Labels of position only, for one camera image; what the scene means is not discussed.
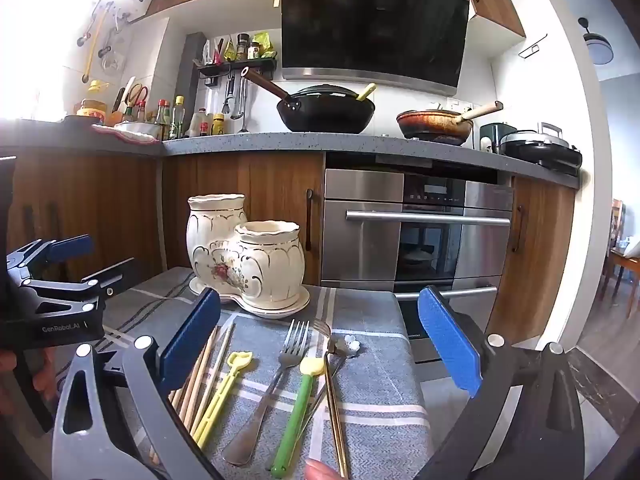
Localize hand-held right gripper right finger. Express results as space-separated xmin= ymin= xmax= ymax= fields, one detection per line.
xmin=415 ymin=285 xmax=586 ymax=480

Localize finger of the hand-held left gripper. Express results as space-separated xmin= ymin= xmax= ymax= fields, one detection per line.
xmin=22 ymin=257 xmax=138 ymax=307
xmin=6 ymin=234 xmax=96 ymax=281

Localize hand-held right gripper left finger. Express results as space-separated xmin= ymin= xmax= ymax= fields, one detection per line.
xmin=52 ymin=287 xmax=223 ymax=480

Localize wooden chopstick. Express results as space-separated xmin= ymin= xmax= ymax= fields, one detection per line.
xmin=170 ymin=326 xmax=221 ymax=403
xmin=190 ymin=322 xmax=236 ymax=433
xmin=180 ymin=337 xmax=223 ymax=423

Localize yellow plastic chopsticks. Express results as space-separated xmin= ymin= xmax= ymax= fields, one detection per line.
xmin=192 ymin=351 xmax=252 ymax=450

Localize stainless steel fork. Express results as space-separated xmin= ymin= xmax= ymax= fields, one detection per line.
xmin=222 ymin=319 xmax=311 ymax=466

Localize white floral ceramic utensil holder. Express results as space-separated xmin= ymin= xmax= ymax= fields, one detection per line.
xmin=186 ymin=193 xmax=311 ymax=318

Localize small fork with flower ornament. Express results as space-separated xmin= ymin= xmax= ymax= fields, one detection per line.
xmin=300 ymin=332 xmax=361 ymax=436

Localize green handled yellow utensil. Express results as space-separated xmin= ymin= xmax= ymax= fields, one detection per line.
xmin=270 ymin=357 xmax=321 ymax=478

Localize gold fork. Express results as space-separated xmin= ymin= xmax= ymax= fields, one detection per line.
xmin=314 ymin=320 xmax=351 ymax=478

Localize person's left hand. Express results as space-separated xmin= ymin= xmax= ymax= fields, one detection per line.
xmin=0 ymin=347 xmax=56 ymax=413

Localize person's right hand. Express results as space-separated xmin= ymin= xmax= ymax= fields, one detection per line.
xmin=306 ymin=459 xmax=342 ymax=480

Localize grey striped cloth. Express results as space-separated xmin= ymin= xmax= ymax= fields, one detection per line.
xmin=55 ymin=266 xmax=436 ymax=480

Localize narrow wooden lower cabinet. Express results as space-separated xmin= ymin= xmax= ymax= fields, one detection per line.
xmin=487 ymin=175 xmax=576 ymax=346

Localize pink white cloth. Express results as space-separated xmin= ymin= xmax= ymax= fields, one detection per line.
xmin=92 ymin=121 xmax=161 ymax=145

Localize stainless steel oven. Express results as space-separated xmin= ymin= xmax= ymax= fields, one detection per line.
xmin=320 ymin=152 xmax=516 ymax=366

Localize orange jar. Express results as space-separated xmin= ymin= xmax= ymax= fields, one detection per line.
xmin=80 ymin=99 xmax=107 ymax=126

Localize red cap sauce bottle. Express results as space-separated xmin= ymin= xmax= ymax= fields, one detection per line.
xmin=155 ymin=99 xmax=172 ymax=141

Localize kitchen knife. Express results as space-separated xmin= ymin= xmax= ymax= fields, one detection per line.
xmin=111 ymin=76 xmax=137 ymax=113

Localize yellow cap green bottle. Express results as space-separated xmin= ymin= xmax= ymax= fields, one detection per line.
xmin=170 ymin=96 xmax=186 ymax=140

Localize dark green appliance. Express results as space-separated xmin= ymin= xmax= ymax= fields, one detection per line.
xmin=480 ymin=123 xmax=518 ymax=155

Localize yellow hanging tool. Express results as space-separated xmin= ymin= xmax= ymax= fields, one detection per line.
xmin=81 ymin=2 xmax=108 ymax=83

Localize black lidded pan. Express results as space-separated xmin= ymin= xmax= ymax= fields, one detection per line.
xmin=500 ymin=121 xmax=583 ymax=171

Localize hanging metal ladle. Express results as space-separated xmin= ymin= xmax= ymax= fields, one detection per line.
xmin=231 ymin=76 xmax=249 ymax=133

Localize brown frying pan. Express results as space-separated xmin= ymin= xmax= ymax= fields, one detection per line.
xmin=396 ymin=101 xmax=504 ymax=143

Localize grey kitchen countertop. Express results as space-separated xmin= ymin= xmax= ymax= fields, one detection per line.
xmin=0 ymin=119 xmax=581 ymax=190

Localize black range hood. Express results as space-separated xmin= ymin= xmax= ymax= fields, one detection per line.
xmin=279 ymin=0 xmax=473 ymax=97

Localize ceiling fan light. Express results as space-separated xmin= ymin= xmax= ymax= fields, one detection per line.
xmin=577 ymin=17 xmax=615 ymax=66

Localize black wall spice rack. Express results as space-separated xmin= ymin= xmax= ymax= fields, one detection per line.
xmin=195 ymin=57 xmax=277 ymax=86

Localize black wok with brown handle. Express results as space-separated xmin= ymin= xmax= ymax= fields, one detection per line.
xmin=241 ymin=66 xmax=377 ymax=135

